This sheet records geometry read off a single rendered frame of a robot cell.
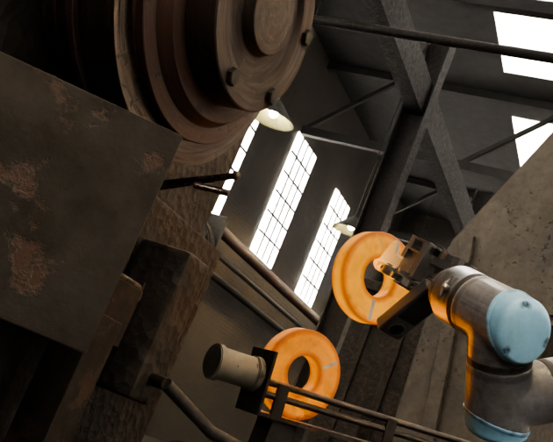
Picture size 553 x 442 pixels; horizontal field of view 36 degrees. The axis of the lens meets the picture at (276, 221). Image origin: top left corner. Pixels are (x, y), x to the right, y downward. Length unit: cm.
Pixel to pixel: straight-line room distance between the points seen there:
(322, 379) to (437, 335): 236
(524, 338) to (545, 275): 261
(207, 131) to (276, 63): 14
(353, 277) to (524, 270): 245
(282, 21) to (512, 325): 52
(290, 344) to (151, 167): 99
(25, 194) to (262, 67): 78
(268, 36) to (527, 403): 62
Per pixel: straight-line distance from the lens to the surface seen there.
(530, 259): 383
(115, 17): 107
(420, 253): 134
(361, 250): 142
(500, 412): 123
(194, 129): 122
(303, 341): 148
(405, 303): 133
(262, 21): 118
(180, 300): 133
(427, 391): 379
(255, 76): 123
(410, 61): 1003
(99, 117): 51
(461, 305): 122
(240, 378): 141
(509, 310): 116
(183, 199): 156
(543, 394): 125
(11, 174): 50
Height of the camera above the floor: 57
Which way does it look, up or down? 14 degrees up
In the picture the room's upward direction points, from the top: 22 degrees clockwise
